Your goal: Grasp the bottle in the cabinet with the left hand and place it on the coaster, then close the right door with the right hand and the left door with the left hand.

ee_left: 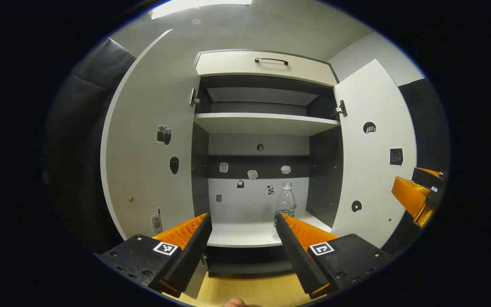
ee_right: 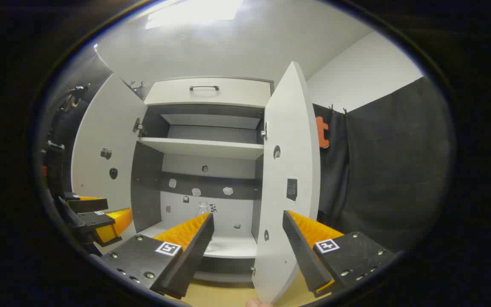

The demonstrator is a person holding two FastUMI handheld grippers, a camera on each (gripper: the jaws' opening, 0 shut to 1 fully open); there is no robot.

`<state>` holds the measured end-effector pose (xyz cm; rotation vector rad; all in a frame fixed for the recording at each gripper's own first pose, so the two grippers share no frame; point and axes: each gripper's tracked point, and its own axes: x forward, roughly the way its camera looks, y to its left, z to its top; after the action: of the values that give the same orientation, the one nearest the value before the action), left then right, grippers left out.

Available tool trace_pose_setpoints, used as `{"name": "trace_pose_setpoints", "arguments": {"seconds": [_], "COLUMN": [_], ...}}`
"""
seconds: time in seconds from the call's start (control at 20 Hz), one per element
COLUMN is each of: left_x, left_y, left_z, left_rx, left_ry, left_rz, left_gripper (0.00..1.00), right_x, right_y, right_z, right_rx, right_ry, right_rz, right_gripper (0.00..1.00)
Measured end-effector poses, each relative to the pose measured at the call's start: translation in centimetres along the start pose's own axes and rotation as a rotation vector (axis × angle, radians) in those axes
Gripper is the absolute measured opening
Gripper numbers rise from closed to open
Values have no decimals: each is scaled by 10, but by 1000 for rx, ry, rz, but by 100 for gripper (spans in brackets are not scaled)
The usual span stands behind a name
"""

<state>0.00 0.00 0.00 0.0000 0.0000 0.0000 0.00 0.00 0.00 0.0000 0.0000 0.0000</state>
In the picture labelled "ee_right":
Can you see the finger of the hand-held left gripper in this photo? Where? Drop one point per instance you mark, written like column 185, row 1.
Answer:
column 88, row 204
column 100, row 221

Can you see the black backdrop cloth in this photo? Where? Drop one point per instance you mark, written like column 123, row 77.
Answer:
column 390, row 170

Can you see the white cabinet door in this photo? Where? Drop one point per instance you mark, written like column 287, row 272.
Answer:
column 288, row 149
column 96, row 119

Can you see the white and grey cabinet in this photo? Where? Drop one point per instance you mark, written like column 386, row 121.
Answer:
column 145, row 192

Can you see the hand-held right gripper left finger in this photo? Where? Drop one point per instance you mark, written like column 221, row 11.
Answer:
column 194, row 251

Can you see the black metal clamp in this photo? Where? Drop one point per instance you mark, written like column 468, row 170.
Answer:
column 75, row 91

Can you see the white cabinet shelf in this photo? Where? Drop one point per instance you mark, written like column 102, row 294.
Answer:
column 203, row 147
column 237, row 247

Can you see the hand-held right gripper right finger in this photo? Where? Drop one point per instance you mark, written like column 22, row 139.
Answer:
column 303, row 251

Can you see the clear plastic bottle green label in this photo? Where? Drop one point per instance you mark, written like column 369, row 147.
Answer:
column 203, row 208

